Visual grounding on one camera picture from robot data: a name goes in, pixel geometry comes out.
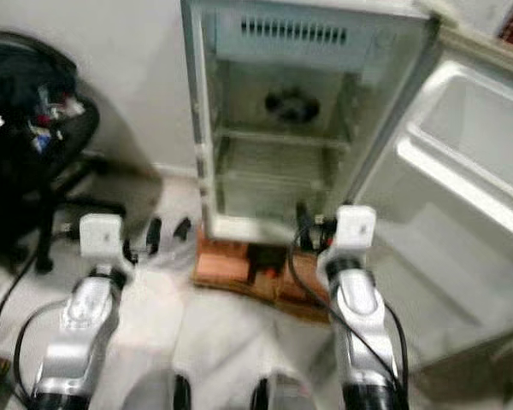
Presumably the fridge shelf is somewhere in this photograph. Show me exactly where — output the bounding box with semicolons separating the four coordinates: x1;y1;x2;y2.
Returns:
216;174;319;195
209;127;353;155

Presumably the black round fridge object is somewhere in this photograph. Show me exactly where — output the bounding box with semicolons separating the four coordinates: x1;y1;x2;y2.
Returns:
262;86;322;126

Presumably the white fridge door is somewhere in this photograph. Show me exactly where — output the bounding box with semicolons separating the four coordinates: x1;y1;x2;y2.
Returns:
333;26;513;370

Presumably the white open fridge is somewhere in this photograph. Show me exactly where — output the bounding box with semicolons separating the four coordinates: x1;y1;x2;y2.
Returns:
180;0;443;250

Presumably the small black object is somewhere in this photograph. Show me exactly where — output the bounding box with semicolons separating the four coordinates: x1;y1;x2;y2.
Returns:
174;217;192;241

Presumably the orange brick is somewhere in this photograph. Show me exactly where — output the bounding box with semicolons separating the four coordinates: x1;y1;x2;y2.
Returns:
277;255;331;310
196;235;254;288

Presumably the wooden board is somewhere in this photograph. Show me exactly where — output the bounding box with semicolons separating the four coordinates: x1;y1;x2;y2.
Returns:
192;268;335;325

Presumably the black cluttered chair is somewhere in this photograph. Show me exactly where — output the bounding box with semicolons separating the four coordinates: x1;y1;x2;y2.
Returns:
0;32;126;276

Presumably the robot left leg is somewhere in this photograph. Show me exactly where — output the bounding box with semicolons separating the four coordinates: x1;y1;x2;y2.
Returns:
127;371;194;410

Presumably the robot leg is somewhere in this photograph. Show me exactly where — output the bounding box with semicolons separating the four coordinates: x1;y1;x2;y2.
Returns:
127;371;194;410
251;376;319;410

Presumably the robot right leg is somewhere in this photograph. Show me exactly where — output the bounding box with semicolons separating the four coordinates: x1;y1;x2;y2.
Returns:
251;376;319;410

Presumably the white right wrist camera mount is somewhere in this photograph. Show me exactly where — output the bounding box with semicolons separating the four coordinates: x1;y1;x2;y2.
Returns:
335;205;377;256

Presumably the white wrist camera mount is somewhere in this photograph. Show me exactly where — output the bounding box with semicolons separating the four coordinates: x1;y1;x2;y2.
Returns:
79;214;126;268
335;205;377;256

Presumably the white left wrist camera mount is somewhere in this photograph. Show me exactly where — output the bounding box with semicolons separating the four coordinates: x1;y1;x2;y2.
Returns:
79;214;126;268

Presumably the short black right arm cable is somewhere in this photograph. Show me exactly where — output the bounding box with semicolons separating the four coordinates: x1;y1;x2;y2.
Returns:
380;299;412;395

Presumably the short black arm cable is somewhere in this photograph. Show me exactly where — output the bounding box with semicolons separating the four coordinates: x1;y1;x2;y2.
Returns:
14;298;74;404
380;299;412;395

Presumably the short black left arm cable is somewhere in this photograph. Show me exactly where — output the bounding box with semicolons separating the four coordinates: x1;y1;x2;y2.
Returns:
14;298;74;404

